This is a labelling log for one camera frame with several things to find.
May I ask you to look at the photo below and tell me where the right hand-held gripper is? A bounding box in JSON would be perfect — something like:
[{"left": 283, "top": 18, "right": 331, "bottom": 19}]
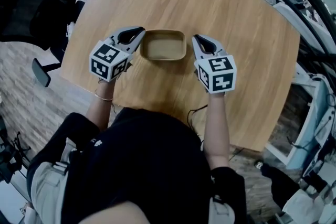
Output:
[{"left": 191, "top": 34, "right": 238, "bottom": 94}]

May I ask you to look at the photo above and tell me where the black bag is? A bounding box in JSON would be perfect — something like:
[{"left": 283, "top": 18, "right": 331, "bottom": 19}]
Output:
[{"left": 260, "top": 162, "right": 301, "bottom": 209}]

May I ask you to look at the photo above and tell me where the person's right forearm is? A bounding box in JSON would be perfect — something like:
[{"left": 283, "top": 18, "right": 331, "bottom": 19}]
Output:
[{"left": 203, "top": 91, "right": 232, "bottom": 168}]

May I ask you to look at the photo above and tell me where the gold bracelet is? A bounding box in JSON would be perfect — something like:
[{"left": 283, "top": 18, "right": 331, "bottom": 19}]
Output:
[{"left": 93, "top": 89, "right": 114, "bottom": 102}]

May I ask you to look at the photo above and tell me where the person's black shirt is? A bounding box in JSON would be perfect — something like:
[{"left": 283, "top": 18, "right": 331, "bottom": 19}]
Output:
[{"left": 26, "top": 106, "right": 247, "bottom": 224}]

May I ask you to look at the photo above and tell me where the black office chair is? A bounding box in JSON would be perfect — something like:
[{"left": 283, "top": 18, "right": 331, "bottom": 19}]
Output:
[{"left": 0, "top": 0, "right": 95, "bottom": 88}]

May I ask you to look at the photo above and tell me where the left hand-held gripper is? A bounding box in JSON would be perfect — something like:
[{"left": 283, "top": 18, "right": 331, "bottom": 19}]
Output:
[{"left": 89, "top": 25, "right": 146, "bottom": 83}]

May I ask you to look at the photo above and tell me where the person's face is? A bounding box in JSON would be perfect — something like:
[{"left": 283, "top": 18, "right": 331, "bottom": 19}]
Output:
[{"left": 78, "top": 201, "right": 150, "bottom": 224}]

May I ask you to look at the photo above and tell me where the person's left forearm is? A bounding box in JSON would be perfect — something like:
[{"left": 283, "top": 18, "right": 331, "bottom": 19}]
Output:
[{"left": 86, "top": 80, "right": 116, "bottom": 131}]

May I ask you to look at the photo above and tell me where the white and blue desk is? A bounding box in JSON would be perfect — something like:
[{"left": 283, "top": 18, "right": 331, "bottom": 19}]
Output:
[{"left": 265, "top": 62, "right": 336, "bottom": 171}]

